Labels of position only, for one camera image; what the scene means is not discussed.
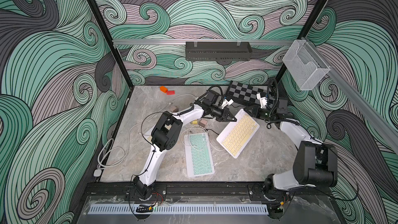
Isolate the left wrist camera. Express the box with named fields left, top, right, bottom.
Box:
left=221, top=99, right=234, bottom=109

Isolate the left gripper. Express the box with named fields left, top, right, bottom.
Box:
left=209, top=106, right=237, bottom=123

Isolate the clear plastic wall bin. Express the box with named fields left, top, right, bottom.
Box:
left=283, top=39, right=330, bottom=91

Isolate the white slotted cable duct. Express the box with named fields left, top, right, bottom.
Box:
left=88, top=203, right=269, bottom=215

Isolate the green wireless keyboard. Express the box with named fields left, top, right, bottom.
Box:
left=183, top=133, right=215, bottom=177

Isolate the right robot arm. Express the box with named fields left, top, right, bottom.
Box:
left=244, top=93, right=338, bottom=192

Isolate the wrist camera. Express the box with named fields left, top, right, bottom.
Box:
left=256, top=92, right=268, bottom=109
left=221, top=99, right=234, bottom=109

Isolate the black perforated wall tray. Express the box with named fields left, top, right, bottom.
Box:
left=185, top=41, right=252, bottom=64

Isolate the black charging cable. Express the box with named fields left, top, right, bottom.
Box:
left=205, top=104, right=246, bottom=138

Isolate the red block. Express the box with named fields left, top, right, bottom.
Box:
left=166, top=90, right=175, bottom=95

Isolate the yellow wireless keyboard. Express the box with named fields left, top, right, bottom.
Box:
left=216, top=109, right=260, bottom=159
left=143, top=126, right=155, bottom=145

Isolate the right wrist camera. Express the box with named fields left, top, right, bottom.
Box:
left=256, top=92, right=268, bottom=109

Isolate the pink charger with white cable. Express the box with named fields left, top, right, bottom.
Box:
left=170, top=105, right=179, bottom=113

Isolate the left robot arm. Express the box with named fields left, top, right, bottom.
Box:
left=131, top=86, right=237, bottom=199

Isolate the white cable of green keyboard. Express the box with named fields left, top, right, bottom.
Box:
left=180, top=125, right=226, bottom=151

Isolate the aluminium wall rail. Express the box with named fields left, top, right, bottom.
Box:
left=112, top=38, right=294, bottom=47

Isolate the orange block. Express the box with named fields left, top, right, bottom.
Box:
left=160, top=86, right=168, bottom=93

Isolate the pink charger with black cable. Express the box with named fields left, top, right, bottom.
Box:
left=198, top=119, right=208, bottom=128

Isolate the white power strip cord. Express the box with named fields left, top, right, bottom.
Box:
left=93, top=121, right=156, bottom=178

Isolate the black checkered board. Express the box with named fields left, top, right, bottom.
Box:
left=225, top=81, right=267, bottom=106

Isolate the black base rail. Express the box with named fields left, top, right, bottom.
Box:
left=84, top=181, right=324, bottom=203

